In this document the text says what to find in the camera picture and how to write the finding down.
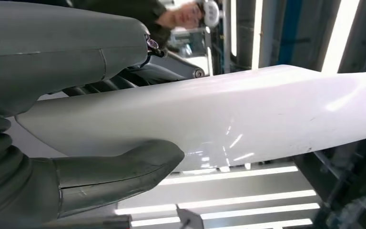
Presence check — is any person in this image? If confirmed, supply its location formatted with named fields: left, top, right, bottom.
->
left=71, top=0, right=221, bottom=48

